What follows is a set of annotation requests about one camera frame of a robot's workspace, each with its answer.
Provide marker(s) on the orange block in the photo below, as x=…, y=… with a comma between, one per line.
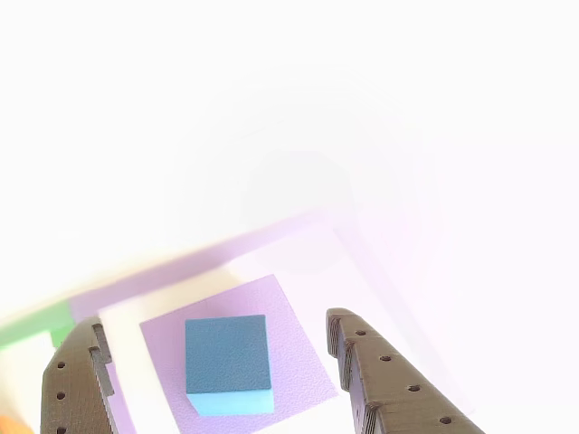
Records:
x=11, y=425

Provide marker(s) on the small blue cube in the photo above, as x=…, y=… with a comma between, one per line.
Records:
x=226, y=352

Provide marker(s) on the purple block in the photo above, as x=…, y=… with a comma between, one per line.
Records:
x=298, y=361

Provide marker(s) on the green square frame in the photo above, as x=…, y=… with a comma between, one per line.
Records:
x=59, y=325

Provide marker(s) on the purple square frame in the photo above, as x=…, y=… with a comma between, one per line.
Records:
x=181, y=271

